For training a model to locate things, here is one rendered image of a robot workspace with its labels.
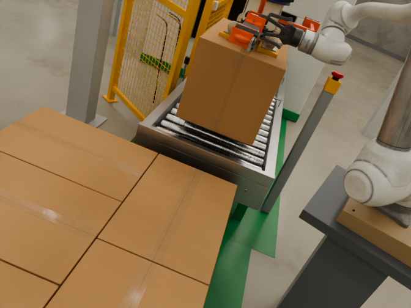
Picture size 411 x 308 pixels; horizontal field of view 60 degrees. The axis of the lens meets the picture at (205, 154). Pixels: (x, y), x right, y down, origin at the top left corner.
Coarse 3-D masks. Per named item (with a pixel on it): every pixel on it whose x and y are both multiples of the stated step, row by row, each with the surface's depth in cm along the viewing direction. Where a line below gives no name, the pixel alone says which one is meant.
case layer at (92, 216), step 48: (0, 144) 138; (48, 144) 147; (96, 144) 157; (0, 192) 118; (48, 192) 125; (96, 192) 132; (144, 192) 140; (192, 192) 150; (0, 240) 104; (48, 240) 109; (96, 240) 114; (144, 240) 121; (192, 240) 127; (0, 288) 92; (48, 288) 96; (96, 288) 101; (144, 288) 105; (192, 288) 110
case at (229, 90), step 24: (216, 24) 182; (216, 48) 153; (240, 48) 157; (192, 72) 161; (216, 72) 158; (240, 72) 156; (264, 72) 154; (192, 96) 166; (216, 96) 164; (240, 96) 161; (264, 96) 159; (192, 120) 172; (216, 120) 169; (240, 120) 167
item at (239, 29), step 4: (236, 24) 122; (240, 24) 122; (232, 28) 116; (236, 28) 116; (240, 28) 117; (244, 28) 119; (248, 28) 121; (232, 32) 116; (236, 32) 116; (240, 32) 116; (244, 32) 116; (248, 32) 115; (252, 32) 117; (232, 36) 117; (248, 36) 116; (252, 36) 116; (228, 40) 118; (232, 40) 118; (236, 40) 117; (236, 44) 118; (240, 44) 118; (244, 44) 117; (248, 44) 117
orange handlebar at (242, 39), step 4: (248, 20) 139; (252, 20) 142; (280, 20) 174; (256, 24) 138; (260, 24) 139; (288, 24) 174; (296, 24) 173; (312, 24) 188; (300, 28) 173; (304, 28) 173; (308, 28) 173; (312, 28) 177; (236, 36) 116; (240, 36) 115; (244, 36) 116; (240, 40) 115; (244, 40) 115; (248, 40) 116
